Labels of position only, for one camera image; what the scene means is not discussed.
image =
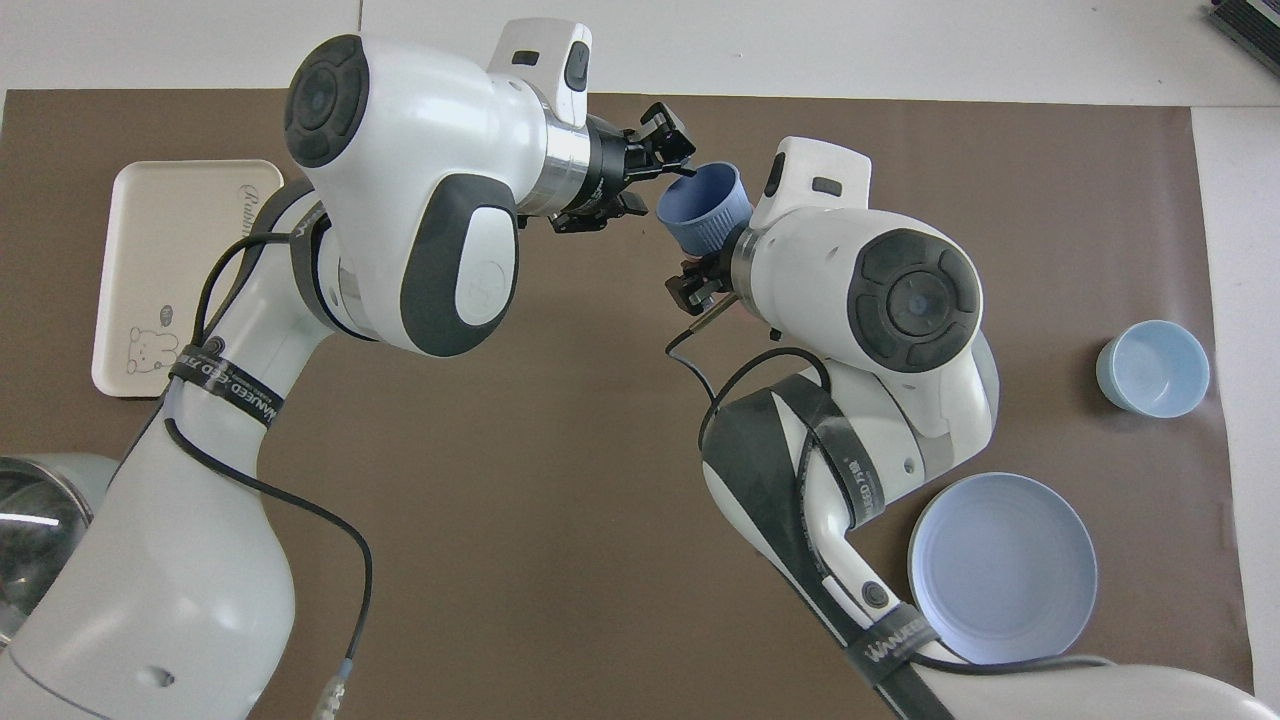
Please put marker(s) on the brown paper table mat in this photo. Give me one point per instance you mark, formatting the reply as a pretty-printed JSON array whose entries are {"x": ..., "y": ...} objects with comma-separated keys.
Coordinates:
[{"x": 600, "y": 450}]

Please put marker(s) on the blue plate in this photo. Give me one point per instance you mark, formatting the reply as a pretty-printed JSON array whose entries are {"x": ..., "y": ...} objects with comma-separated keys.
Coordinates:
[{"x": 1005, "y": 570}]

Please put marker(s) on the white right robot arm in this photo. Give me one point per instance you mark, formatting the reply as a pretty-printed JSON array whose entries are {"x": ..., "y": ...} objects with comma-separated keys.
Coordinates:
[{"x": 900, "y": 300}]

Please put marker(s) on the blue cup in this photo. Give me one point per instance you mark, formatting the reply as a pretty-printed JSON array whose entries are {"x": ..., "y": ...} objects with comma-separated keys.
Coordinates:
[{"x": 700, "y": 205}]

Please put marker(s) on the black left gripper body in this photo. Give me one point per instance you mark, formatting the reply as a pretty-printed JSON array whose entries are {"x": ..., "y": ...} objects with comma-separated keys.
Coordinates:
[{"x": 610, "y": 170}]

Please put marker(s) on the cream tray with rabbit print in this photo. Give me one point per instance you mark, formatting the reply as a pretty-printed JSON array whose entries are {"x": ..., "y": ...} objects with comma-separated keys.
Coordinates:
[{"x": 150, "y": 240}]

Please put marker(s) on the dark grey ribbed device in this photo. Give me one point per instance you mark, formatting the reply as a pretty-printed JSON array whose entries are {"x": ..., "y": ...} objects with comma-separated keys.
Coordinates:
[{"x": 1250, "y": 20}]

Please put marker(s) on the pale green electric pot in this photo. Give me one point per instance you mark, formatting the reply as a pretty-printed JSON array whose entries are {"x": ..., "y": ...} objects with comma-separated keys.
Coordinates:
[{"x": 60, "y": 465}]

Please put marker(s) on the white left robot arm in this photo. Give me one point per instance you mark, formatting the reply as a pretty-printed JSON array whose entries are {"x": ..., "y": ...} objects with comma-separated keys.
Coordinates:
[{"x": 420, "y": 150}]

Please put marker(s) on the glass pot lid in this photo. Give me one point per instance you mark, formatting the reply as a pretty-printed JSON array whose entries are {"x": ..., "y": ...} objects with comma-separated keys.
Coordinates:
[{"x": 30, "y": 550}]

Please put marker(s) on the light blue bowl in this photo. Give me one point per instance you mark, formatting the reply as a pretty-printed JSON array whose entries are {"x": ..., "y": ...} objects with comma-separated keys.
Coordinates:
[{"x": 1155, "y": 370}]

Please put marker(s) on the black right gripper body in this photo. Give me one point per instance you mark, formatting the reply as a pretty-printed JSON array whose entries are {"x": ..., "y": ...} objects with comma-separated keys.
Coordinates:
[{"x": 722, "y": 270}]

